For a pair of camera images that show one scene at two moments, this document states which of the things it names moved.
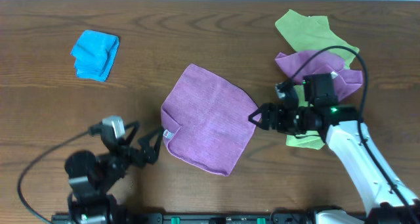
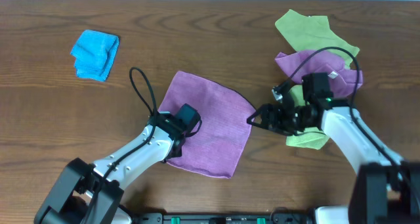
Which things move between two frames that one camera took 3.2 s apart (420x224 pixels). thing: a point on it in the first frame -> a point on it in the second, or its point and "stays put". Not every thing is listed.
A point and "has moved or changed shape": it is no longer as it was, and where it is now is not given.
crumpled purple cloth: x=348 y=81 stays put
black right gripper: x=273 y=117 stays put
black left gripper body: x=132 y=150 -> x=178 y=139
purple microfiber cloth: x=205 y=119 has moved or changed shape
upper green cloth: x=313 y=33 stays put
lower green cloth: x=312 y=141 stays put
